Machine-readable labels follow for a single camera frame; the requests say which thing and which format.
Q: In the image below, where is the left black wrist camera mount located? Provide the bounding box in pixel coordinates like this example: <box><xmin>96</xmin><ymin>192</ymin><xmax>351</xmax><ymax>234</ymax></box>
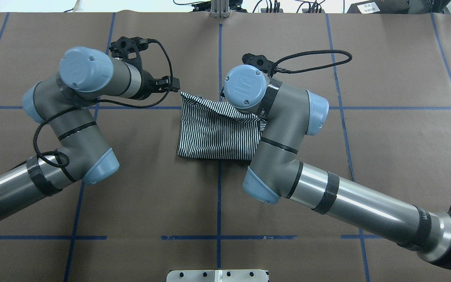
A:
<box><xmin>108</xmin><ymin>37</ymin><xmax>149</xmax><ymax>72</ymax></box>

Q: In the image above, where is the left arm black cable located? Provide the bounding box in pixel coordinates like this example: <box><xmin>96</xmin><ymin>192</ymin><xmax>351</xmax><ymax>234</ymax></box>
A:
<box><xmin>33</xmin><ymin>38</ymin><xmax>174</xmax><ymax>169</ymax></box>

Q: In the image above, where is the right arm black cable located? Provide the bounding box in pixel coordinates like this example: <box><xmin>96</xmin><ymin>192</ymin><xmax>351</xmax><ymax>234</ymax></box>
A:
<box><xmin>274</xmin><ymin>49</ymin><xmax>353</xmax><ymax>74</ymax></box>

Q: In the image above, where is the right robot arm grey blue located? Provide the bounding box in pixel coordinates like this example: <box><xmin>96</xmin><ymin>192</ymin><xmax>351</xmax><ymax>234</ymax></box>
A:
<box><xmin>223</xmin><ymin>65</ymin><xmax>451</xmax><ymax>270</ymax></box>

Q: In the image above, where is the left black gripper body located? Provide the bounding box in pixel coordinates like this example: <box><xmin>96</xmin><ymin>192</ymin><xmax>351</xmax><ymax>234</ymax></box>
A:
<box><xmin>144</xmin><ymin>76</ymin><xmax>180</xmax><ymax>98</ymax></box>

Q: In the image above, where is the white camera post with base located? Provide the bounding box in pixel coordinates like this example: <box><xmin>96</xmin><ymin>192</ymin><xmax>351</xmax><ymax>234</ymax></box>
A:
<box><xmin>166</xmin><ymin>269</ymin><xmax>270</xmax><ymax>282</ymax></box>

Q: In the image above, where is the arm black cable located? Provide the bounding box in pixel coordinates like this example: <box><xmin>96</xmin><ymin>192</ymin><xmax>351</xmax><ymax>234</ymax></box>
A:
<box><xmin>33</xmin><ymin>38</ymin><xmax>174</xmax><ymax>169</ymax></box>
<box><xmin>274</xmin><ymin>49</ymin><xmax>353</xmax><ymax>74</ymax></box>

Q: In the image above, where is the aluminium frame post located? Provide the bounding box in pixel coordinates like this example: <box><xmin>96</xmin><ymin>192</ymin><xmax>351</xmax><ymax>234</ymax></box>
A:
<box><xmin>210</xmin><ymin>0</ymin><xmax>230</xmax><ymax>18</ymax></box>

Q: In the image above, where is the blue white striped polo shirt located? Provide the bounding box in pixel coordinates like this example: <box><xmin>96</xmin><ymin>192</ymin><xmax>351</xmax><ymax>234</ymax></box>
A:
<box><xmin>177</xmin><ymin>91</ymin><xmax>267</xmax><ymax>161</ymax></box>

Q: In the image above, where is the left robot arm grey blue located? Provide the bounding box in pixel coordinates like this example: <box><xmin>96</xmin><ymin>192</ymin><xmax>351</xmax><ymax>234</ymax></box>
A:
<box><xmin>0</xmin><ymin>47</ymin><xmax>179</xmax><ymax>221</ymax></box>

